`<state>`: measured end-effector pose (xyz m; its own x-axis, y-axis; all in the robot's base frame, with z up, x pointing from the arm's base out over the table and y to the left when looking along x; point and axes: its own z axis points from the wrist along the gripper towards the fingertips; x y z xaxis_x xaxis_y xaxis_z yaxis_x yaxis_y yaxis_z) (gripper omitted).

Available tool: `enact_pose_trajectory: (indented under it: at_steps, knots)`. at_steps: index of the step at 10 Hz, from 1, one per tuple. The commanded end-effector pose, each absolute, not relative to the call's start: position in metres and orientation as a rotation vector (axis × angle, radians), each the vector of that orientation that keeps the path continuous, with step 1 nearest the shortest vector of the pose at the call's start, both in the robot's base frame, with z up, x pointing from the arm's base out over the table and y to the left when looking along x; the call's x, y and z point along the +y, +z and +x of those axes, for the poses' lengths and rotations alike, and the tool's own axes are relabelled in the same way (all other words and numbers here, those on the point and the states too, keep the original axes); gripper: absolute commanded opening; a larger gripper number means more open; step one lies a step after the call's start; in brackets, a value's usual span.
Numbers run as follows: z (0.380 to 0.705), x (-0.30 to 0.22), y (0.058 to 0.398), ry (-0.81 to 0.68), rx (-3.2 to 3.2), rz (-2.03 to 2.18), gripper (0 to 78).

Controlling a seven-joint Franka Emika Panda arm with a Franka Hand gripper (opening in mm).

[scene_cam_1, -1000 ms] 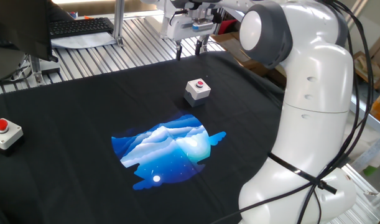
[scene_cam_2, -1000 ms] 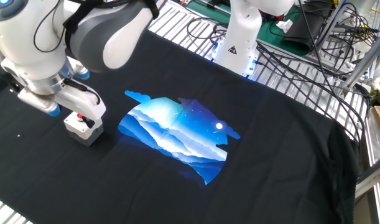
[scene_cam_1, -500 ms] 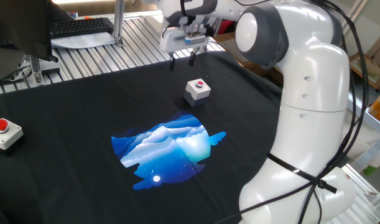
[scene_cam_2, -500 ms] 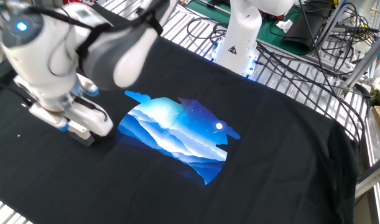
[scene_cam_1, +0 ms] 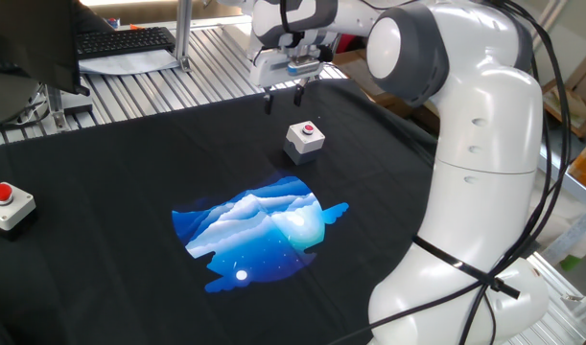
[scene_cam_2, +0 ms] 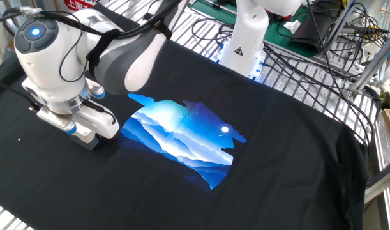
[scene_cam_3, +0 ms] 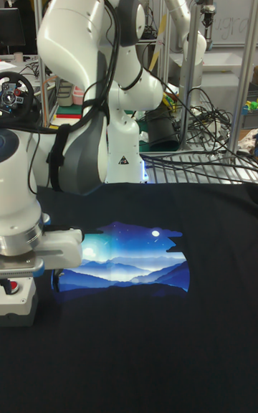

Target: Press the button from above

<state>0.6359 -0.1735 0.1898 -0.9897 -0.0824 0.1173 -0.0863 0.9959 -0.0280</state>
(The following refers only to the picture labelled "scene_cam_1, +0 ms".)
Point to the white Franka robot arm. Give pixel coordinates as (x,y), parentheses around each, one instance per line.
(479,144)

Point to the open brown cardboard box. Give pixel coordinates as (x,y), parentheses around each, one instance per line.
(352,64)

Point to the black monitor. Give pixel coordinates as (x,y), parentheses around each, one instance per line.
(33,43)

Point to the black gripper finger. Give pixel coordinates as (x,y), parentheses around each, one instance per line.
(268,103)
(299,93)

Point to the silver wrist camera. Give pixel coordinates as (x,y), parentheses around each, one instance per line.
(303,67)

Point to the white grey push button box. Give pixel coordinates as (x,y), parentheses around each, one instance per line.
(299,149)

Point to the aluminium profile post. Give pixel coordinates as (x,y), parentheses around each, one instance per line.
(183,33)

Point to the white paper sheet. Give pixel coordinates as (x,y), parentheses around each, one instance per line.
(129,64)

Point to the black cloth with blue print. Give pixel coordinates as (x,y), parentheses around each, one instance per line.
(105,263)

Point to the red emergency stop button box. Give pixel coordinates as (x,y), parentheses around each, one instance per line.
(9,215)

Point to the small blue red object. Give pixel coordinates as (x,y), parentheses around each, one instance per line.
(113,23)

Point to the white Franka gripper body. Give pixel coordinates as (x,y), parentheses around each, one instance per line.
(268,69)

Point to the black keyboard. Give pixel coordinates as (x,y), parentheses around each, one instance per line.
(124,42)

